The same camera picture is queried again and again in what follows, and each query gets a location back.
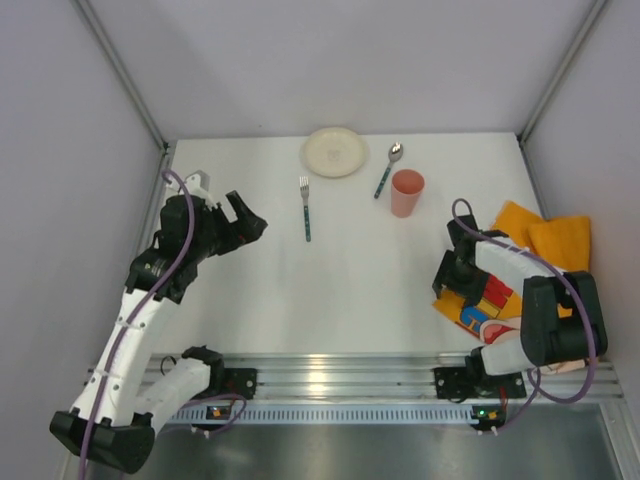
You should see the pink plastic cup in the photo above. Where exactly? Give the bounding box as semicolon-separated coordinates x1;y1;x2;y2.
391;169;425;218

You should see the cream round plate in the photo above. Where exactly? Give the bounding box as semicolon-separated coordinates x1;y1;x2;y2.
300;127;369;178

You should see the aluminium mounting rail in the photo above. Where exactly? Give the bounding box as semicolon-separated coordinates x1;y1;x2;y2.
78;352;625;402

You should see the spoon with teal handle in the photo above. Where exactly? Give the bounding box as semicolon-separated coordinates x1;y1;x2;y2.
374;142;404;199

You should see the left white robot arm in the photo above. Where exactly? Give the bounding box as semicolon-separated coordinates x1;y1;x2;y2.
50;191;268;474

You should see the perforated grey cable duct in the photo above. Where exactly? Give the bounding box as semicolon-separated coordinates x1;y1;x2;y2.
168;404;504;426

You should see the orange Mickey Mouse placemat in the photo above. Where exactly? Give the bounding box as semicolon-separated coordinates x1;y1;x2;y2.
431;200;592;374

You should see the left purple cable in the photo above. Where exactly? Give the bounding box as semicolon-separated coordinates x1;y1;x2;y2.
77;168;247;480

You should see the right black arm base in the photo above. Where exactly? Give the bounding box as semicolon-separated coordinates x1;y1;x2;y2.
433;367;526;403

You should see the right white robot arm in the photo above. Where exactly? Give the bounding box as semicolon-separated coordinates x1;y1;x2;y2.
432;214;609;380

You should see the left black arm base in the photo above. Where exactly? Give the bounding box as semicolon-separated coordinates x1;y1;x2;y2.
195;367;258;400

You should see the fork with teal handle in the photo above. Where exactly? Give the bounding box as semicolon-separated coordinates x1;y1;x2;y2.
299;176;311;242

